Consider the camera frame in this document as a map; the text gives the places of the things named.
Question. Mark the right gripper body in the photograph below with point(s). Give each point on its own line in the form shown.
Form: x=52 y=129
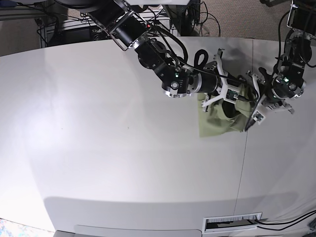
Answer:
x=207 y=83

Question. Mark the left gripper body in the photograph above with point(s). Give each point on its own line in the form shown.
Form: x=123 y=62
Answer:
x=274 y=96

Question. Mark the green T-shirt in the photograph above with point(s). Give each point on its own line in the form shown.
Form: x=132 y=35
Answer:
x=222 y=116

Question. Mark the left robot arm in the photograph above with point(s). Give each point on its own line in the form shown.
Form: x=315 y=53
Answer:
x=296 y=31

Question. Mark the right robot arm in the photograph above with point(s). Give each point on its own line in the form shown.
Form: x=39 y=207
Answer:
x=157 y=49

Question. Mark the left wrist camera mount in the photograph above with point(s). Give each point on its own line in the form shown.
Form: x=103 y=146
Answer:
x=261 y=109

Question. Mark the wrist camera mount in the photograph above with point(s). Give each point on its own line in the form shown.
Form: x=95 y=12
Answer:
x=261 y=109
x=227 y=92

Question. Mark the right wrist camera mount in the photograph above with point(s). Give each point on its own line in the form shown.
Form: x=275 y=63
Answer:
x=227 y=92

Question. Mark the table cable grommet slot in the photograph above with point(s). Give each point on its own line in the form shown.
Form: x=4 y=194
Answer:
x=232 y=223

